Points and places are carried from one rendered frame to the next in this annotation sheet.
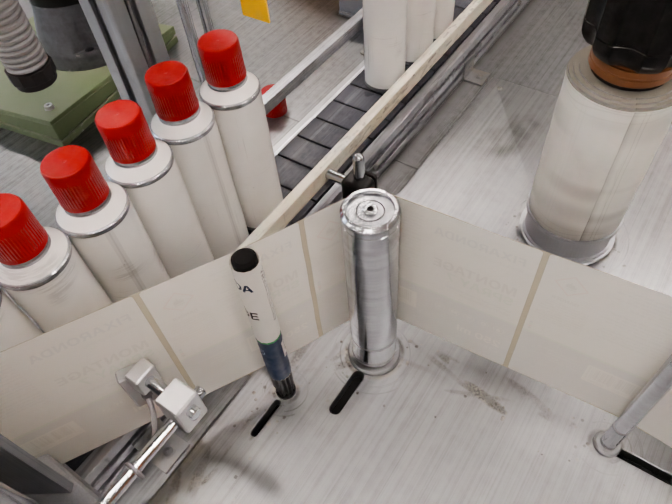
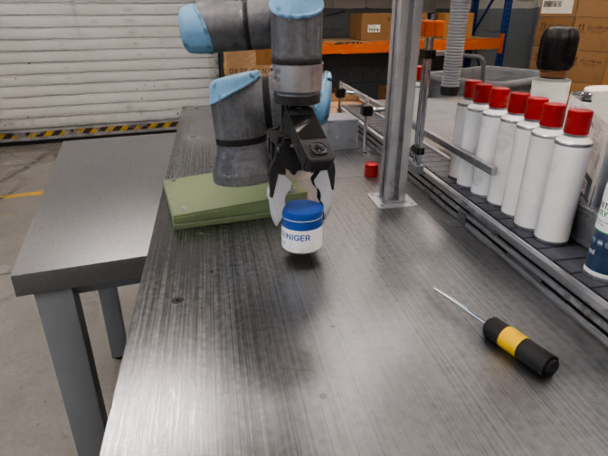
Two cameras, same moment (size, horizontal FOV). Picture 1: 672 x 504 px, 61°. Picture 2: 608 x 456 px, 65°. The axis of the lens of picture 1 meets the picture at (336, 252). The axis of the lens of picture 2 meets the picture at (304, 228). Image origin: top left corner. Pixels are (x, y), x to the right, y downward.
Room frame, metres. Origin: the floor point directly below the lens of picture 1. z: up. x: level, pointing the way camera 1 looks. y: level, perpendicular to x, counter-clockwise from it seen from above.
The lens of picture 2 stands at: (0.02, 1.06, 1.22)
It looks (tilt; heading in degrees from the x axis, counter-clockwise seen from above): 25 degrees down; 311
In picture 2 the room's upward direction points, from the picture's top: straight up
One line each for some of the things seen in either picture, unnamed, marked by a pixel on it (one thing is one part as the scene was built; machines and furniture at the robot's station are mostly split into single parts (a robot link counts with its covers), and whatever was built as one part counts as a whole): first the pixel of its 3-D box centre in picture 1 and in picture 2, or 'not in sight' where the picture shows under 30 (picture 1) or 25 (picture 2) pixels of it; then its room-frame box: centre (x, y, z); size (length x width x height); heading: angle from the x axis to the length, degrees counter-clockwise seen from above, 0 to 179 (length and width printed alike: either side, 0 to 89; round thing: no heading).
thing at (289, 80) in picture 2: not in sight; (295, 79); (0.52, 0.50, 1.12); 0.08 x 0.08 x 0.05
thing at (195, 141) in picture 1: (200, 171); (476, 137); (0.38, 0.11, 0.98); 0.05 x 0.05 x 0.20
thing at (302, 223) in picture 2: not in sight; (301, 225); (0.50, 0.50, 0.89); 0.07 x 0.07 x 0.07
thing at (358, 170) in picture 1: (360, 196); not in sight; (0.41, -0.03, 0.89); 0.03 x 0.03 x 0.12; 51
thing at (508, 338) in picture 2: not in sight; (485, 322); (0.18, 0.51, 0.84); 0.20 x 0.03 x 0.03; 158
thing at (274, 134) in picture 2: not in sight; (296, 131); (0.52, 0.49, 1.04); 0.09 x 0.08 x 0.12; 150
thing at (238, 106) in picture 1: (242, 139); (466, 130); (0.41, 0.07, 0.98); 0.05 x 0.05 x 0.20
